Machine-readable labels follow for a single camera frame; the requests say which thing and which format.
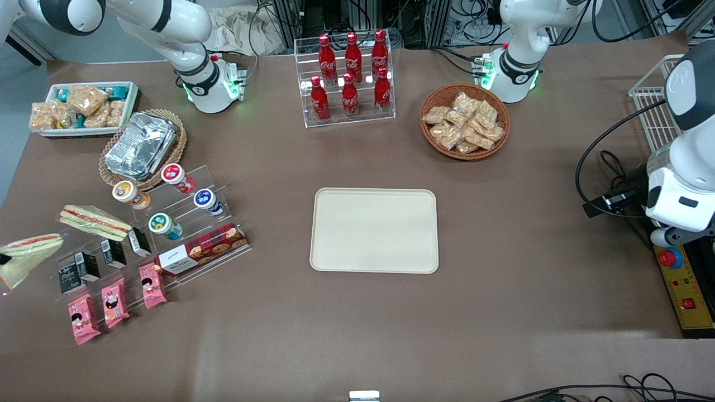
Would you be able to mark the triangular sandwich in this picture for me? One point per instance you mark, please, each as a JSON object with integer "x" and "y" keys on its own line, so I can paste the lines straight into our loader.
{"x": 28, "y": 251}
{"x": 95, "y": 222}

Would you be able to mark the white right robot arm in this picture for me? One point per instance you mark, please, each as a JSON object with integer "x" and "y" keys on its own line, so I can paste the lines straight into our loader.
{"x": 167, "y": 22}

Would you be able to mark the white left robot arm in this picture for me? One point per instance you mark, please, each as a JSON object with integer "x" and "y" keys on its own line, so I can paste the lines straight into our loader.
{"x": 522, "y": 67}

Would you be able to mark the cream plastic tray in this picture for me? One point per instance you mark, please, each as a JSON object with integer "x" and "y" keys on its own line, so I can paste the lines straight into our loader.
{"x": 374, "y": 231}

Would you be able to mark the red emergency stop button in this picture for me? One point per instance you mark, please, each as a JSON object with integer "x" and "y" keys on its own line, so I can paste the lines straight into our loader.
{"x": 670, "y": 258}

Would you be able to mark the small black carton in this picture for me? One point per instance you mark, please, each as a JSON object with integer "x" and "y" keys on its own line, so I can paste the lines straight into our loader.
{"x": 71, "y": 280}
{"x": 139, "y": 242}
{"x": 88, "y": 267}
{"x": 114, "y": 254}

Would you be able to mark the pink snack packet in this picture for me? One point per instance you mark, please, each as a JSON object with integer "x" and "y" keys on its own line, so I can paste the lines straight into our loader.
{"x": 114, "y": 302}
{"x": 152, "y": 286}
{"x": 84, "y": 319}

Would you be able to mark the black control box yellow panel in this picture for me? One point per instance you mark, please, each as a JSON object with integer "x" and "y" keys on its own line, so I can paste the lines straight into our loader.
{"x": 695, "y": 318}

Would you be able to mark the orange lid yogurt cup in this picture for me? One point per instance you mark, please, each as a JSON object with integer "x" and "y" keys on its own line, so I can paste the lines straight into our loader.
{"x": 125, "y": 191}

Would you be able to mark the clear rice cracker snack pack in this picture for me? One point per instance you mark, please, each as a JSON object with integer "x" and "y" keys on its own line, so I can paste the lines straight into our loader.
{"x": 42, "y": 116}
{"x": 479, "y": 139}
{"x": 116, "y": 113}
{"x": 62, "y": 115}
{"x": 445, "y": 135}
{"x": 98, "y": 117}
{"x": 486, "y": 114}
{"x": 467, "y": 147}
{"x": 435, "y": 115}
{"x": 462, "y": 101}
{"x": 494, "y": 133}
{"x": 86, "y": 99}

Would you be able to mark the green lid yogurt cup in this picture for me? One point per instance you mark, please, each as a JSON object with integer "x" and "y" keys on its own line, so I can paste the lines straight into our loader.
{"x": 161, "y": 223}

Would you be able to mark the teal snack pack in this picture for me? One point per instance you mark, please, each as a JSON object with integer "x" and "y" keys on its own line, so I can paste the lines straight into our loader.
{"x": 62, "y": 95}
{"x": 117, "y": 92}

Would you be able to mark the silver foil food container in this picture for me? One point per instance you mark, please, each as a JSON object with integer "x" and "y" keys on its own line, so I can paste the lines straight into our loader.
{"x": 139, "y": 146}

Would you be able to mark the red lid yogurt cup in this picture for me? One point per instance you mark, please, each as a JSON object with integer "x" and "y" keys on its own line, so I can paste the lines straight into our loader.
{"x": 174, "y": 174}

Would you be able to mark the red cookie box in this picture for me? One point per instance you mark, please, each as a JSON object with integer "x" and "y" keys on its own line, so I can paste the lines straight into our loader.
{"x": 201, "y": 250}

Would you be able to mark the white rectangular snack bin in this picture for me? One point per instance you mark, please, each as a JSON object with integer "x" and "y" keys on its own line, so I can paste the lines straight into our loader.
{"x": 132, "y": 103}

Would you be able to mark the oval brown wicker basket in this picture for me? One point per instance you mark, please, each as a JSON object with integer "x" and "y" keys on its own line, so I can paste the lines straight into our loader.
{"x": 177, "y": 151}

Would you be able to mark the blue lid yogurt cup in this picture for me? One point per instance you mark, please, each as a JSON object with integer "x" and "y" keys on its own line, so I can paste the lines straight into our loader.
{"x": 205, "y": 199}

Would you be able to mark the clear acrylic stepped stand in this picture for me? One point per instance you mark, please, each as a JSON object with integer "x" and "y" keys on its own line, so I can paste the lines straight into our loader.
{"x": 218, "y": 178}

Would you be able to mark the round brown wicker basket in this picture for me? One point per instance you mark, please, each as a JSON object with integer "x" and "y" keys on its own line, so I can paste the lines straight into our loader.
{"x": 433, "y": 142}

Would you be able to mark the aluminium equipment rack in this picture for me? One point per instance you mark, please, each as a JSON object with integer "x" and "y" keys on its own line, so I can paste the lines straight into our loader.
{"x": 424, "y": 22}

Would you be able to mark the red cola bottle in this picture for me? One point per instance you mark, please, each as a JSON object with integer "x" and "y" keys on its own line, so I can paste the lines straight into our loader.
{"x": 353, "y": 56}
{"x": 380, "y": 53}
{"x": 349, "y": 99}
{"x": 327, "y": 61}
{"x": 320, "y": 103}
{"x": 382, "y": 92}

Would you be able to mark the clear acrylic bottle rack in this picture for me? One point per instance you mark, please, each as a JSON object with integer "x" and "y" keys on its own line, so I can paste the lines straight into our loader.
{"x": 363, "y": 120}

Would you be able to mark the small silver white block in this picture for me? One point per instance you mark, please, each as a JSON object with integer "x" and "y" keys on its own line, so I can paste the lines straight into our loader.
{"x": 364, "y": 396}

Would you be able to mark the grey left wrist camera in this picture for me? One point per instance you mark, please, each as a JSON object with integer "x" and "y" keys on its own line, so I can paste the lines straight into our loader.
{"x": 666, "y": 237}

